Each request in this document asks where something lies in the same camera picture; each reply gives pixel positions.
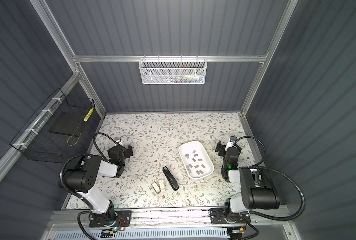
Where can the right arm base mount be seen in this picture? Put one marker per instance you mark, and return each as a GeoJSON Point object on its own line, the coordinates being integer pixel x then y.
{"type": "Point", "coordinates": [222, 216]}

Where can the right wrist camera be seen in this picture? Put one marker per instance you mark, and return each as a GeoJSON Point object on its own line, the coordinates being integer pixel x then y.
{"type": "Point", "coordinates": [230, 142]}

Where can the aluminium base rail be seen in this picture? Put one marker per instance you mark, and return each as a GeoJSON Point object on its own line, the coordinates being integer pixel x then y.
{"type": "Point", "coordinates": [149, 218]}

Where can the black wire side basket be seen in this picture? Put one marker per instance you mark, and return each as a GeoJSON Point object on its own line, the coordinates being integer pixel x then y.
{"type": "Point", "coordinates": [36, 143]}

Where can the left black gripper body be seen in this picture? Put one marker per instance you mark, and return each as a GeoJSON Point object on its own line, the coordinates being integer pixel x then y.
{"type": "Point", "coordinates": [127, 151]}

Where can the yellow marker pen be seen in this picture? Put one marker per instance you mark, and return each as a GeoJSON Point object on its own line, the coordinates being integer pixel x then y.
{"type": "Point", "coordinates": [89, 113]}

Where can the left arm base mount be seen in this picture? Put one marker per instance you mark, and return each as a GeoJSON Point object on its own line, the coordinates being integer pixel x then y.
{"type": "Point", "coordinates": [120, 219]}

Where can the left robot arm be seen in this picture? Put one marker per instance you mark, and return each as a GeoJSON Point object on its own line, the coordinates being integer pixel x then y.
{"type": "Point", "coordinates": [81, 180]}

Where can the black foam pad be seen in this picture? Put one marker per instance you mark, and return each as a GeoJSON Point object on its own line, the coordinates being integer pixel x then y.
{"type": "Point", "coordinates": [68, 124]}

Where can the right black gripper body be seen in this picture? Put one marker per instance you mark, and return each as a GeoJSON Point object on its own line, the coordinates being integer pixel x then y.
{"type": "Point", "coordinates": [221, 148]}

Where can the white vent strip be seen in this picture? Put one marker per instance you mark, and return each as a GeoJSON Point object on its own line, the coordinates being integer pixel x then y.
{"type": "Point", "coordinates": [161, 234]}

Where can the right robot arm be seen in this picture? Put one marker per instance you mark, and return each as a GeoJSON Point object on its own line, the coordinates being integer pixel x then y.
{"type": "Point", "coordinates": [257, 190]}

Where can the white plastic tray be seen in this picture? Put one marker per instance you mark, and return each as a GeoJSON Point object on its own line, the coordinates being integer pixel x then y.
{"type": "Point", "coordinates": [196, 160]}

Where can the white wire wall basket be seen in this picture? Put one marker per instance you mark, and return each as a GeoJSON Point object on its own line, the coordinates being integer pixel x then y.
{"type": "Point", "coordinates": [179, 72]}

